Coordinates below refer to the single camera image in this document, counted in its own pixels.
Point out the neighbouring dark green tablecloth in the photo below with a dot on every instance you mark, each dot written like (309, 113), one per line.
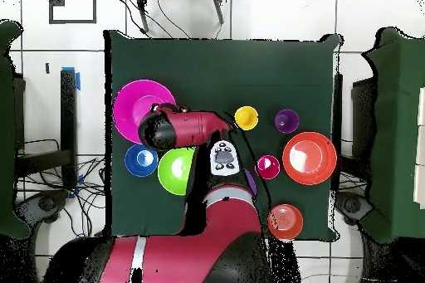
(6, 130)
(398, 130)

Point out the purple bowl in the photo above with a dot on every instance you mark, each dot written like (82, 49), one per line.
(251, 181)

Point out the black metal stand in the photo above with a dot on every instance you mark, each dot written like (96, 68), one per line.
(68, 113)

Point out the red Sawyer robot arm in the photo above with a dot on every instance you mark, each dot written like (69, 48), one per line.
(225, 223)

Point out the large orange bowl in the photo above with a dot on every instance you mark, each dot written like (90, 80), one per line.
(308, 158)

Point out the red cup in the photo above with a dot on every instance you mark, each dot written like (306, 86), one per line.
(267, 167)

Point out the green bowl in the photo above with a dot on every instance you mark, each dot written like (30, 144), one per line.
(172, 173)

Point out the purple cup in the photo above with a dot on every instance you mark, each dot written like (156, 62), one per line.
(286, 121)

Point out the grey pedestal leg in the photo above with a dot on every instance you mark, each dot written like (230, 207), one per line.
(352, 205)
(43, 203)

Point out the yellow cup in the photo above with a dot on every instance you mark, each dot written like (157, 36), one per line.
(246, 118)

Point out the blue bowl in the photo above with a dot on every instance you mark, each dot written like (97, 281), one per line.
(132, 163)

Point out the pink bowl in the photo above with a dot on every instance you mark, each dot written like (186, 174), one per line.
(129, 107)

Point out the small orange bowl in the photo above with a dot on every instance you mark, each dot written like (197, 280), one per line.
(285, 221)

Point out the blue tape strip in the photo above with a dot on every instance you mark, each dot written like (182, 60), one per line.
(78, 82)

